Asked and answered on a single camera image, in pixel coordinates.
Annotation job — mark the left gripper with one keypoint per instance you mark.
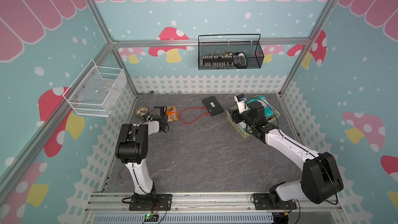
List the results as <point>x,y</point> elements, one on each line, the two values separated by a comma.
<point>165,116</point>

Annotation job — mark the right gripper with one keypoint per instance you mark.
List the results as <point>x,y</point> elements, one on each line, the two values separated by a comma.
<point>235,116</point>

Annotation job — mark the orange candy bag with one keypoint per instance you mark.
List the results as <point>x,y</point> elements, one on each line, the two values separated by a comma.
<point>172,113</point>

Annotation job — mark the teal candy bag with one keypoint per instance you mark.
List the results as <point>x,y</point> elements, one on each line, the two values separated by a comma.
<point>264,109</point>

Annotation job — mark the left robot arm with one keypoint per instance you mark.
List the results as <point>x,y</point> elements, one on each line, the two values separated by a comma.
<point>132,149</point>

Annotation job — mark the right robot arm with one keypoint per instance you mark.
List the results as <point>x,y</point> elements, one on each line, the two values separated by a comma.
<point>321,178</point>

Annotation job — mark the green plastic basket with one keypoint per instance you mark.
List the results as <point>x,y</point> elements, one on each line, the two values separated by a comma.
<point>242,124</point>

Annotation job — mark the black box device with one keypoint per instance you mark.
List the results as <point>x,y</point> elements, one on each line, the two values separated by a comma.
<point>212,106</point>

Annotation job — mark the green circuit board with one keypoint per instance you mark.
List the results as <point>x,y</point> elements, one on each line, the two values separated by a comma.
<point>151,218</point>

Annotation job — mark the black wire wall basket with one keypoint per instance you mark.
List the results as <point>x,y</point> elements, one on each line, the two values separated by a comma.
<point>229,51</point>

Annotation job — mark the white wire wall basket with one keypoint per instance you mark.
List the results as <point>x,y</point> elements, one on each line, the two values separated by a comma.
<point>96,91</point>

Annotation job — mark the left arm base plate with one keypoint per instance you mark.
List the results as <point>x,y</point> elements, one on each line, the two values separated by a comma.
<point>161,202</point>

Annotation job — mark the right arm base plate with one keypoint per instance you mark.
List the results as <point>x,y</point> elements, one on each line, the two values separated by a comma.
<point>264,201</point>

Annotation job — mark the aluminium front rail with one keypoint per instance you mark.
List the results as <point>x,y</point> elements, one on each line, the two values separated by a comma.
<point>208,208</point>

